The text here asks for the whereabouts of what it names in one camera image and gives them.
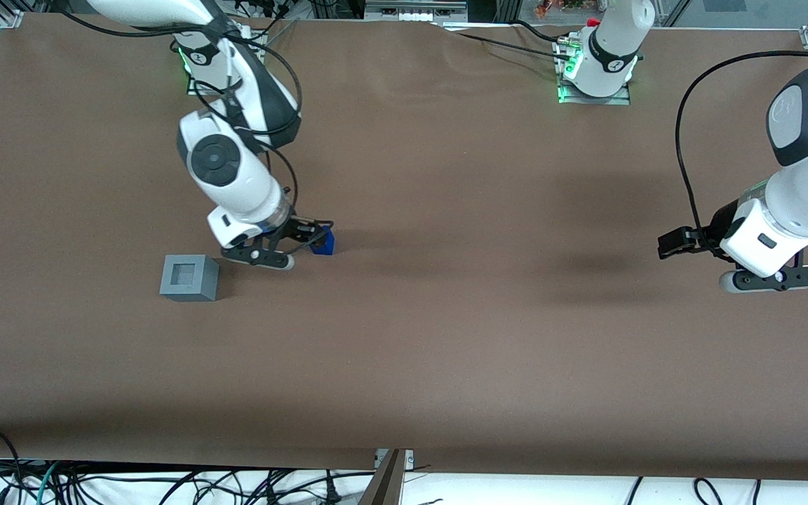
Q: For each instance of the gray square base block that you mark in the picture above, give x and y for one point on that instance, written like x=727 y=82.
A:
x=209 y=282

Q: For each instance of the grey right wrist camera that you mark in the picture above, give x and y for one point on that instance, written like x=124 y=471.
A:
x=257 y=257

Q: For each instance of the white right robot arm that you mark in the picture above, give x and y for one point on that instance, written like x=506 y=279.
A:
x=236 y=175

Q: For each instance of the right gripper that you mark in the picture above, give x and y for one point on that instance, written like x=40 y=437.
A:
x=301 y=229

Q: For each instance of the grey power strip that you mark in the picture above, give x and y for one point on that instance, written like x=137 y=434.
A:
x=414 y=10

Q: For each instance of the aluminium profile with bracket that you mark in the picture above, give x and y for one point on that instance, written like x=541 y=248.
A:
x=386 y=485

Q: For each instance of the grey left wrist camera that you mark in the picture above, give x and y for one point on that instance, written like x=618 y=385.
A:
x=783 y=278

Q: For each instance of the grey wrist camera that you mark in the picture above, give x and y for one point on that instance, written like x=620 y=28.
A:
x=783 y=278
x=257 y=257

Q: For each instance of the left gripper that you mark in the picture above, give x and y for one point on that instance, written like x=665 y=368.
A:
x=718 y=226

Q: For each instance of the blue plastic part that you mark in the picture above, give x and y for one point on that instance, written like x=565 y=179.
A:
x=325 y=245

